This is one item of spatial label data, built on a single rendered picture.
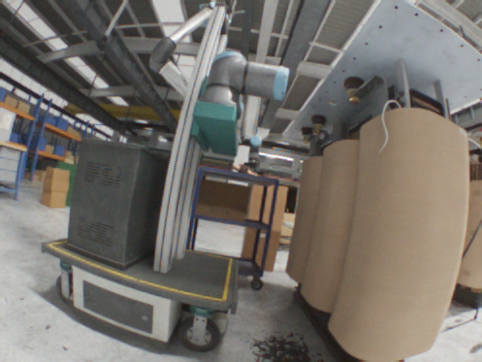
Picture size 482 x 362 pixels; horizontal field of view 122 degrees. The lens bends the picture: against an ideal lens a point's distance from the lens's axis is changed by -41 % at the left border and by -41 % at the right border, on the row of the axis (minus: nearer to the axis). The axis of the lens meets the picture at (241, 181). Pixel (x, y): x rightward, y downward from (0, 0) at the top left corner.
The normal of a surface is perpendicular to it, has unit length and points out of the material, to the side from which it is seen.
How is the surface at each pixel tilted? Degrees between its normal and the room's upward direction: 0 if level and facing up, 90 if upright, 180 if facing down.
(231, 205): 90
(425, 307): 90
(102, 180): 90
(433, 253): 90
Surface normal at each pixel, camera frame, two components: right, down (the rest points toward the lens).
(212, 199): 0.07, -0.08
